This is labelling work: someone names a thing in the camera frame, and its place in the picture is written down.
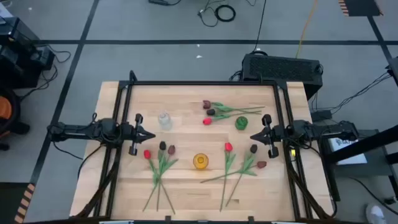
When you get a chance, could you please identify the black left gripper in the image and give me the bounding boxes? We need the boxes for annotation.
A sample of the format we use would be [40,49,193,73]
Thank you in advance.
[120,113,156,156]

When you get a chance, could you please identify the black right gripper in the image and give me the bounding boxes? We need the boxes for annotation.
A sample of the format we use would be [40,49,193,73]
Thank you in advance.
[249,114,285,159]

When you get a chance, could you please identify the green glass vase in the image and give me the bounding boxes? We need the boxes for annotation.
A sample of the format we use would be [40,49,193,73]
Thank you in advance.
[234,116,249,131]

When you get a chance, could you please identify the clear glass vase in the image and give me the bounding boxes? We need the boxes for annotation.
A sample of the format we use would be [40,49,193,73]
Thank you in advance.
[157,111,173,131]

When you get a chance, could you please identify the yellow glass vase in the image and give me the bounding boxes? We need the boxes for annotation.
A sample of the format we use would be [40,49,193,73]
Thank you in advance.
[192,152,210,170]

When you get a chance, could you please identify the black power adapter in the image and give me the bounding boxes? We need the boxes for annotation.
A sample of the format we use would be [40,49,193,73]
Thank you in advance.
[310,109,333,123]

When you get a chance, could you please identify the black computer case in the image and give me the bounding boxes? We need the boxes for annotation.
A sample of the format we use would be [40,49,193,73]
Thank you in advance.
[241,52,324,101]

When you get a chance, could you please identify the white printed box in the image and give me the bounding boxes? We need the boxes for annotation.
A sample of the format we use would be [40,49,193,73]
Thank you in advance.
[328,136,368,166]

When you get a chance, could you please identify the black metal beam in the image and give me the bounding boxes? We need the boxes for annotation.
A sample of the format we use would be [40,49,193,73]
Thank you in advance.
[325,124,398,164]

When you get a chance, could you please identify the dark grey side table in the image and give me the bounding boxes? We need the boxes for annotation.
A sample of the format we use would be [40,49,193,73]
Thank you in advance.
[323,129,398,202]

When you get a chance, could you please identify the black power strip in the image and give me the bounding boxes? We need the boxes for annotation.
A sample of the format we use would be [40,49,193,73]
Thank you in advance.
[147,0,183,6]

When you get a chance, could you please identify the person's foot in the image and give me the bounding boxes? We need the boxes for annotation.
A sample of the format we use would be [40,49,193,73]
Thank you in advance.
[365,203,388,224]

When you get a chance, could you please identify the orange and black chair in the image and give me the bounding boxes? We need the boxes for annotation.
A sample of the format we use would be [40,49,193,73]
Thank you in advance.
[0,86,31,152]

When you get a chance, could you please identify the black mat with orange stripes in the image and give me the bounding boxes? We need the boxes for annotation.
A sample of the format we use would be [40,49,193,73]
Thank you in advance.
[0,182,35,224]
[338,0,384,17]

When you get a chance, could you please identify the black equipment cart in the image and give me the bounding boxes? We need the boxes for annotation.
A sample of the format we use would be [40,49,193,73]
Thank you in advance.
[0,17,57,90]

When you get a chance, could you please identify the curved black floor cable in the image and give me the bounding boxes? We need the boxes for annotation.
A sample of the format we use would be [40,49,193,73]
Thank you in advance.
[76,143,105,180]

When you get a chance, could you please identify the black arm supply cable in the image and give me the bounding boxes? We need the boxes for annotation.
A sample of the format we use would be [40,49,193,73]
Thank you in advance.
[52,140,84,161]

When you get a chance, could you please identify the black cable bundle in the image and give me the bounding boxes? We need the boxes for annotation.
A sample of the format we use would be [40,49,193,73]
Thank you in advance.
[329,71,392,114]

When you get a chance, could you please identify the tangled black cables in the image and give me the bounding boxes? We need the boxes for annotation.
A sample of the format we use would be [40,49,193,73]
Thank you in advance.
[18,43,72,102]

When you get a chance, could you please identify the long black cable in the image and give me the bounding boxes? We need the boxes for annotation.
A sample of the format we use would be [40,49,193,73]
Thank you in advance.
[252,0,267,54]

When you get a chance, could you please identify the yellow floor cable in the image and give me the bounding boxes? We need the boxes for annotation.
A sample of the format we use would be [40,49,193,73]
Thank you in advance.
[295,0,320,59]

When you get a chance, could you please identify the coiled black cable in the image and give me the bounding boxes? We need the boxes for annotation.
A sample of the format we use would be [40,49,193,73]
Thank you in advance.
[214,4,236,22]

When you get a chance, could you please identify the black cable with connectors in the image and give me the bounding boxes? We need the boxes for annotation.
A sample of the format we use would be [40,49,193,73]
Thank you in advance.
[197,0,218,28]

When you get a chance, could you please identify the black plug with cable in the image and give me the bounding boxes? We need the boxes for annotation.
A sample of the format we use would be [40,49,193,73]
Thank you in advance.
[348,176,398,206]

